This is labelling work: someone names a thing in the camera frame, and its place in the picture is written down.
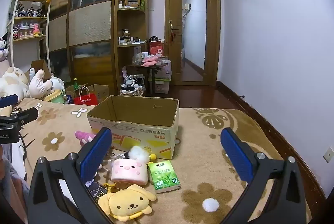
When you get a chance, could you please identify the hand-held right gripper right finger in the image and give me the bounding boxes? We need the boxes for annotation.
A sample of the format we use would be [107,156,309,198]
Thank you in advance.
[220,127,307,224]

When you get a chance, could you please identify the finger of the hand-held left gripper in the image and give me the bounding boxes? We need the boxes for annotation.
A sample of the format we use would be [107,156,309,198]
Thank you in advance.
[0,94,19,109]
[0,107,39,126]

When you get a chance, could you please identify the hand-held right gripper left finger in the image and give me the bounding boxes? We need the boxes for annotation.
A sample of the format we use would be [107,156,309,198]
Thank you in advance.
[27,127,114,224]

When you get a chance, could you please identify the pink fluffy plush toy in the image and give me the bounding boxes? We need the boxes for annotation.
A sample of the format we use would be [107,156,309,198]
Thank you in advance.
[75,130,97,146]

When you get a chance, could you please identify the pink pig plush cube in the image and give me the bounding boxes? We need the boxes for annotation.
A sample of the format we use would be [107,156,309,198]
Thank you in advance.
[111,158,149,186]

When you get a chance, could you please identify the white and black pompom keychain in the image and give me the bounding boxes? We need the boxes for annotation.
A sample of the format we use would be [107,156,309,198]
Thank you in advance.
[124,146,150,163]

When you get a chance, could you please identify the printed cardboard box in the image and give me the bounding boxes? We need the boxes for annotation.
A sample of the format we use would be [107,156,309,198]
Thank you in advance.
[87,95,180,160]

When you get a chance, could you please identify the person's left forearm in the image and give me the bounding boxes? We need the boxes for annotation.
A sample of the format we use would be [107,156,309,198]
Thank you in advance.
[0,147,30,216]

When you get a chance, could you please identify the large beige plush dog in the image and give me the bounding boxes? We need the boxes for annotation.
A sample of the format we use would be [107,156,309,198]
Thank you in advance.
[0,66,31,100]

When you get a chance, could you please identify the pink and white plush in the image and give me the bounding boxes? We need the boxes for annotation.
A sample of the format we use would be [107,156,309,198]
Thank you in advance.
[29,69,53,100]

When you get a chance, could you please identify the brown flower printed blanket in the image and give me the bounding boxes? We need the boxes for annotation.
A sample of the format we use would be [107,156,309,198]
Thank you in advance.
[0,98,314,224]

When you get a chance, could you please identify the plush with green hat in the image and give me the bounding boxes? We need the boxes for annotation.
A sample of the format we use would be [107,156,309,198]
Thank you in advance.
[46,77,66,105]

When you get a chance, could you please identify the black packet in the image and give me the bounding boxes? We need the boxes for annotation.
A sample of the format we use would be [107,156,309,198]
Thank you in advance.
[87,179,110,205]

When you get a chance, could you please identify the open brown cardboard box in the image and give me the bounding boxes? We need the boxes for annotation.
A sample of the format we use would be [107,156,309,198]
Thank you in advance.
[25,59,52,81]

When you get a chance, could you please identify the black and white plush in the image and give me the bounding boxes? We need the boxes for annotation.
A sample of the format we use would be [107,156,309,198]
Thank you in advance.
[0,32,10,62]

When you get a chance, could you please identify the red paper bag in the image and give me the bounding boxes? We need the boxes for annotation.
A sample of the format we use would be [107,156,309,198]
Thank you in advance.
[74,86,99,106]

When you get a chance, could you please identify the yellow dog plush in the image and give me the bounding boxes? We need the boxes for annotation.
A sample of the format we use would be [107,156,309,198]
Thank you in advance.
[98,182,157,222]

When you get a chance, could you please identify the low cardboard box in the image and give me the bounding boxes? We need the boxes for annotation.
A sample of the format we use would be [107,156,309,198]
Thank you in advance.
[65,84,110,105]

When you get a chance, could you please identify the yellow wooden shelf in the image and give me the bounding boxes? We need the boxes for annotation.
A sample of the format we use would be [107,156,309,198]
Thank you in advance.
[7,0,53,72]

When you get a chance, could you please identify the green tissue pack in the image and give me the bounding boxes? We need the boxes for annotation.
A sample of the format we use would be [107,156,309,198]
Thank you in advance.
[148,160,181,194]

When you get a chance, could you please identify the row of pink boxed figures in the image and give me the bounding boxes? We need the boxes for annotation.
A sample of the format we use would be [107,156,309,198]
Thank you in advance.
[13,21,45,40]

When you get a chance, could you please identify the basket of black white socks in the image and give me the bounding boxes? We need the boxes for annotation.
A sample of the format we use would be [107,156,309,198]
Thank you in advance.
[120,74,145,96]

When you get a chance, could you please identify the row of dark figurines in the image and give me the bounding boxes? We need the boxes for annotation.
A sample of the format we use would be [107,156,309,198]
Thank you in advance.
[14,6,47,18]

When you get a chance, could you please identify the clear plastic storage box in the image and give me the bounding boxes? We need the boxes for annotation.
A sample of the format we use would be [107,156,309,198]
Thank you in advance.
[150,60,172,95]

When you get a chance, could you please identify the small wooden table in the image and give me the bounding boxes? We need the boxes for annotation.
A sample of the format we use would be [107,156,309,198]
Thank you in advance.
[128,62,169,95]

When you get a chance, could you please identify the clear glass jar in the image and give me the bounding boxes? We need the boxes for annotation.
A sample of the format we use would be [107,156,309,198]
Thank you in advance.
[133,47,142,64]

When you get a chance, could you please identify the pink packets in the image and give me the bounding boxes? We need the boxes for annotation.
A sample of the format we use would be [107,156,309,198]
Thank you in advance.
[141,55,161,67]

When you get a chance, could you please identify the wooden wardrobe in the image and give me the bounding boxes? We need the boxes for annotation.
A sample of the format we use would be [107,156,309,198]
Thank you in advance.
[43,0,124,99]

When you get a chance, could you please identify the wooden door with glass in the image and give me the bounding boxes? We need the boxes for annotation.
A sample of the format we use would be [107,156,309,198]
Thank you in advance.
[166,0,222,86]

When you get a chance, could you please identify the red gift bag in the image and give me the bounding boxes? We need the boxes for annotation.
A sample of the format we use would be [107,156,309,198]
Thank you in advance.
[149,40,165,56]

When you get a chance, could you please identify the wooden corner shelf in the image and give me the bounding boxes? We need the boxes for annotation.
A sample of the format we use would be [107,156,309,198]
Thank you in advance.
[116,0,151,95]

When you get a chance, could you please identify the wall outlet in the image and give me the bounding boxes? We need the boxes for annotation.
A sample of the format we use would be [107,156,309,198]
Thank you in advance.
[323,146,334,163]

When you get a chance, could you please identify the brass door handle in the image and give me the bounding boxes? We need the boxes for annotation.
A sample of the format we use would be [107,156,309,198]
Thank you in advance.
[170,21,181,37]

